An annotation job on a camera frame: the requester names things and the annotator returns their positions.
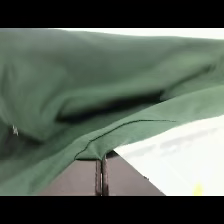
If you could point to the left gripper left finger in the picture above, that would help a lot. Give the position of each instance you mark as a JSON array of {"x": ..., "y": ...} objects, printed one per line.
[{"x": 98, "y": 176}]

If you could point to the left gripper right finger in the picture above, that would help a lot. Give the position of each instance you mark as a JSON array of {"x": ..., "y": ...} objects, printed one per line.
[{"x": 105, "y": 176}]

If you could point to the green shirt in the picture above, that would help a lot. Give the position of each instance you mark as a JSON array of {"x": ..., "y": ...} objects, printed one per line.
[{"x": 100, "y": 83}]

